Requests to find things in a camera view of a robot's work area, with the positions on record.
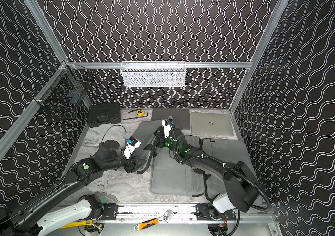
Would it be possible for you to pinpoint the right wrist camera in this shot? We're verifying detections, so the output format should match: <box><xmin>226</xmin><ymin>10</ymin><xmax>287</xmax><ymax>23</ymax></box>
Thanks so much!
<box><xmin>162</xmin><ymin>116</ymin><xmax>174</xmax><ymax>138</ymax></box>

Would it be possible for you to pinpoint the black wire basket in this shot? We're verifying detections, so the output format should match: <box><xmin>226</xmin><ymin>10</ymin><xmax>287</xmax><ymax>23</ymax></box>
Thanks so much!
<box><xmin>34</xmin><ymin>62</ymin><xmax>94</xmax><ymax>120</ymax></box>

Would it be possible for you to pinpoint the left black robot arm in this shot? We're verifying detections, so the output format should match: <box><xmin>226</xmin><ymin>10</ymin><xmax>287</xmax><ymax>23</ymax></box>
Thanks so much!
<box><xmin>0</xmin><ymin>137</ymin><xmax>141</xmax><ymax>236</ymax></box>

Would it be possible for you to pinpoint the orange adjustable wrench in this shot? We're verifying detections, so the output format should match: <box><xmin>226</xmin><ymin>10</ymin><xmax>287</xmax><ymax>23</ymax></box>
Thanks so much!
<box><xmin>134</xmin><ymin>209</ymin><xmax>174</xmax><ymax>231</ymax></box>

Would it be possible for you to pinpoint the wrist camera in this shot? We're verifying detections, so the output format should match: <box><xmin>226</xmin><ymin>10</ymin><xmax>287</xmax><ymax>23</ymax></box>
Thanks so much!
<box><xmin>162</xmin><ymin>116</ymin><xmax>174</xmax><ymax>138</ymax></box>
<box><xmin>123</xmin><ymin>136</ymin><xmax>141</xmax><ymax>160</ymax></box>

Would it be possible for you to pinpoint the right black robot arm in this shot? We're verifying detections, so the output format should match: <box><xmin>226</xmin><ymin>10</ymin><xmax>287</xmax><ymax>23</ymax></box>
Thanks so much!
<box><xmin>154</xmin><ymin>127</ymin><xmax>272</xmax><ymax>213</ymax></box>

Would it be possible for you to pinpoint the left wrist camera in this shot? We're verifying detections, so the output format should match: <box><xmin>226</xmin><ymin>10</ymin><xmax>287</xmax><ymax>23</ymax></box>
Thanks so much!
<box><xmin>123</xmin><ymin>136</ymin><xmax>141</xmax><ymax>160</ymax></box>

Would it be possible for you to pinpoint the white wire mesh basket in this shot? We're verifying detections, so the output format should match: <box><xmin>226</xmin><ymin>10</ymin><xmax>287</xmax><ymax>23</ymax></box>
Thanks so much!
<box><xmin>120</xmin><ymin>61</ymin><xmax>187</xmax><ymax>87</ymax></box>

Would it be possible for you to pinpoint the yellow tape measure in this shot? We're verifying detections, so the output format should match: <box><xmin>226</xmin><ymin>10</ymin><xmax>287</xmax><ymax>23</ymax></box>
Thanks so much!
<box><xmin>129</xmin><ymin>109</ymin><xmax>145</xmax><ymax>116</ymax></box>

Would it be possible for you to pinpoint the yellow pipe wrench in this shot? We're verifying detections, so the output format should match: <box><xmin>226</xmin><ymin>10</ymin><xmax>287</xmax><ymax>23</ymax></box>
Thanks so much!
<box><xmin>61</xmin><ymin>220</ymin><xmax>104</xmax><ymax>231</ymax></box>

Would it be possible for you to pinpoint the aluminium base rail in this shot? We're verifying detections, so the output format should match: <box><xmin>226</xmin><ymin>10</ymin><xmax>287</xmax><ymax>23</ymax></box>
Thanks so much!
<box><xmin>75</xmin><ymin>203</ymin><xmax>274</xmax><ymax>222</ymax></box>

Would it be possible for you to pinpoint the black plastic tool case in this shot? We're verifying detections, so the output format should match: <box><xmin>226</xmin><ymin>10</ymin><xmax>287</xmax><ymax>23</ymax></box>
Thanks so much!
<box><xmin>87</xmin><ymin>102</ymin><xmax>121</xmax><ymax>128</ymax></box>

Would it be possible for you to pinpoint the black hex key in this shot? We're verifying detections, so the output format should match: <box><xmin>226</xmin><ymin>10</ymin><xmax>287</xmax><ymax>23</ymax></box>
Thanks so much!
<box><xmin>122</xmin><ymin>113</ymin><xmax>148</xmax><ymax>121</ymax></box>

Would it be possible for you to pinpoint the silver laptop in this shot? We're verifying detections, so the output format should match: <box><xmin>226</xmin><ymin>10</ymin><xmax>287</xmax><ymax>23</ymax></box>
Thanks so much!
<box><xmin>191</xmin><ymin>113</ymin><xmax>234</xmax><ymax>137</ymax></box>

